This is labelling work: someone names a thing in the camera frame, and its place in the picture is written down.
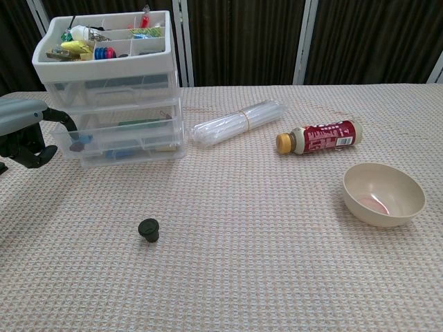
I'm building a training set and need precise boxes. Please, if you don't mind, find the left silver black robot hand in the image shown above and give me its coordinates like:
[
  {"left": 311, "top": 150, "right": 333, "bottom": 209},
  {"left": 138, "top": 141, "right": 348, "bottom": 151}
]
[{"left": 0, "top": 98, "right": 80, "bottom": 170}]

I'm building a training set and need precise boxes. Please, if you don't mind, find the small black round knob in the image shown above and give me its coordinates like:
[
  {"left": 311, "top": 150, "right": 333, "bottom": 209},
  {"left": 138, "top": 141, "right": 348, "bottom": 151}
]
[{"left": 137, "top": 219, "right": 161, "bottom": 245}]

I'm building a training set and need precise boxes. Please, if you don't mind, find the blue object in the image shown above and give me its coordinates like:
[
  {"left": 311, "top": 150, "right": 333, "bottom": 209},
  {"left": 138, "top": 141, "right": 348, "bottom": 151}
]
[{"left": 102, "top": 149, "right": 143, "bottom": 160}]

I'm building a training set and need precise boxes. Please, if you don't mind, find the clear plastic drawer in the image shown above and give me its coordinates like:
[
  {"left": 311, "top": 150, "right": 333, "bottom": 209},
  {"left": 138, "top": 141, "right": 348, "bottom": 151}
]
[{"left": 80, "top": 143, "right": 183, "bottom": 169}]

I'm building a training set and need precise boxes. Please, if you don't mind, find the colourful snack packet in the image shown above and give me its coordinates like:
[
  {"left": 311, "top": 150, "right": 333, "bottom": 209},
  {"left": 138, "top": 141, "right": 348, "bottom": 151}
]
[{"left": 46, "top": 48, "right": 82, "bottom": 60}]

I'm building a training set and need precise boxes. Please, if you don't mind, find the stack of coloured discs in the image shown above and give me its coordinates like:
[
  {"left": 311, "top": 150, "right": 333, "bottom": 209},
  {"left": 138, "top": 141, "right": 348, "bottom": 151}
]
[{"left": 93, "top": 46, "right": 118, "bottom": 61}]

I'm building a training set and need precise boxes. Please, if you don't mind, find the blue yellow packet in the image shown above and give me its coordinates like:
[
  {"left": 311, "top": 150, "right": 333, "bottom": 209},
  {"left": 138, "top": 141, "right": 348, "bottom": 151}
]
[{"left": 129, "top": 27, "right": 165, "bottom": 37}]

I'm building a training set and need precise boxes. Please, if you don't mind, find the red white sachet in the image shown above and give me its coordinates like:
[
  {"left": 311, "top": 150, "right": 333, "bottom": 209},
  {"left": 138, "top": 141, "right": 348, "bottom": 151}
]
[{"left": 139, "top": 4, "right": 154, "bottom": 29}]

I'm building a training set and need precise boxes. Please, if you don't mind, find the bundle of clear tubes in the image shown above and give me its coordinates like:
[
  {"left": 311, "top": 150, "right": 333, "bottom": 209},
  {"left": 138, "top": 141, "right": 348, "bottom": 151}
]
[{"left": 189, "top": 99, "right": 288, "bottom": 149}]

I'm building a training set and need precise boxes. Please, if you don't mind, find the beige woven tablecloth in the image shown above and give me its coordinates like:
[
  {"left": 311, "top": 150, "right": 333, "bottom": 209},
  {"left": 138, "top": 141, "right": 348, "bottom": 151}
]
[{"left": 0, "top": 82, "right": 443, "bottom": 332}]

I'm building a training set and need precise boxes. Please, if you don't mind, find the red label coffee bottle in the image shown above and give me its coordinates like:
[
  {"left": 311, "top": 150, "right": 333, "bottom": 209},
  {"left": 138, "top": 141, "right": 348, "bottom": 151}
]
[{"left": 275, "top": 120, "right": 363, "bottom": 156}]

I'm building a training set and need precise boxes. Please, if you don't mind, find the beige bowl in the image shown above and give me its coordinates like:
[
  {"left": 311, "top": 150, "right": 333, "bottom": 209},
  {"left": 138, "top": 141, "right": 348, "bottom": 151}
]
[{"left": 342, "top": 163, "right": 426, "bottom": 228}]

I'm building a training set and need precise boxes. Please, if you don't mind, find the white drawer organizer with trinkets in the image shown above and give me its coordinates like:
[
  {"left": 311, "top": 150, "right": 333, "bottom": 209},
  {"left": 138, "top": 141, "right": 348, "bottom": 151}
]
[{"left": 31, "top": 10, "right": 184, "bottom": 169}]

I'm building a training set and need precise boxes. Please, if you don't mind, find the grey metal partition post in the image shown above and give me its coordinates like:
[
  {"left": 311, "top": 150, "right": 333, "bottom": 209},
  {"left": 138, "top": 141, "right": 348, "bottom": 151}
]
[
  {"left": 26, "top": 0, "right": 48, "bottom": 30},
  {"left": 172, "top": 0, "right": 195, "bottom": 87},
  {"left": 292, "top": 0, "right": 319, "bottom": 86},
  {"left": 427, "top": 51, "right": 443, "bottom": 84}
]

